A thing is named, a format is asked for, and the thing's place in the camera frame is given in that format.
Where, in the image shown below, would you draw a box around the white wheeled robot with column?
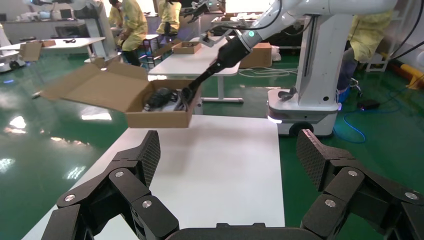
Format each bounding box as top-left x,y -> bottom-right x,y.
0,22 -> 27,73

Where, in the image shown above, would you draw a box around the black cable along right arm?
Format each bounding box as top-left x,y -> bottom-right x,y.
206,0 -> 284,36

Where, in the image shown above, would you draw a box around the white bag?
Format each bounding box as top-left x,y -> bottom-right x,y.
270,45 -> 283,63

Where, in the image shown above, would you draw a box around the black hanging cables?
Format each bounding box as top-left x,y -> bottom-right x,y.
389,0 -> 424,61

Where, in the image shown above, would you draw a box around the long white table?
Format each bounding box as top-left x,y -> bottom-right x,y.
0,36 -> 108,64

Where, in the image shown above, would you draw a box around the white robot torso with base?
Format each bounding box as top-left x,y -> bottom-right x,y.
266,13 -> 355,138

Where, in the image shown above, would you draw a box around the grey desk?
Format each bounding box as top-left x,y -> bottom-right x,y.
1,18 -> 88,44

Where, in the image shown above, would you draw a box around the large closed cardboard box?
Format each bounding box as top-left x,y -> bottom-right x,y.
239,42 -> 274,69

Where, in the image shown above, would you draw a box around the black power adapter with cable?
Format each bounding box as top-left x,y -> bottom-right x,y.
143,87 -> 181,112

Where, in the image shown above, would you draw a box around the person yellow gown blue shoe covers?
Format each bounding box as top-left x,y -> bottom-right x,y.
108,0 -> 149,67

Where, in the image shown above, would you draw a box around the seated person in yellow gown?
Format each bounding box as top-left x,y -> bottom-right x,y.
155,0 -> 183,37

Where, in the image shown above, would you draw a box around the brown cardboard storage box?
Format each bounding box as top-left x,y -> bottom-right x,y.
39,60 -> 203,129

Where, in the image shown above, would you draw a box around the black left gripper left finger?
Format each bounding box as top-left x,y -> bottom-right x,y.
56,130 -> 180,240

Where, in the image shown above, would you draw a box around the small white side table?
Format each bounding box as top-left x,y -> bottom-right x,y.
141,33 -> 167,69

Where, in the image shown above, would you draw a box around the blue floor cable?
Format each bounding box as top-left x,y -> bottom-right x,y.
342,87 -> 424,145

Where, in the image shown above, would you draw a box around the black floor device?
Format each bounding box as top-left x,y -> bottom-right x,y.
356,98 -> 381,111

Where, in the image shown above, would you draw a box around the white floor cables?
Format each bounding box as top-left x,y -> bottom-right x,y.
237,65 -> 299,79

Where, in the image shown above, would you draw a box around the yellow floor object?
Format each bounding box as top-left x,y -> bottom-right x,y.
399,62 -> 424,91

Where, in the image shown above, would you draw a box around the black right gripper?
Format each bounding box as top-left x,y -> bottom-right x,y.
185,34 -> 253,102

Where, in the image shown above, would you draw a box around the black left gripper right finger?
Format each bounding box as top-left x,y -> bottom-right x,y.
295,129 -> 424,240

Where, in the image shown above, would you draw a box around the small open cardboard box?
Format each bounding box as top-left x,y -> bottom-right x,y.
152,38 -> 204,56

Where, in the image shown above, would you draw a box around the open cardboard box with hanging lid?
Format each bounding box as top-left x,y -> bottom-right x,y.
18,39 -> 58,63

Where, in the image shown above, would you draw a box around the distant black robot gripper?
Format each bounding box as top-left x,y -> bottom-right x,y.
183,0 -> 228,25

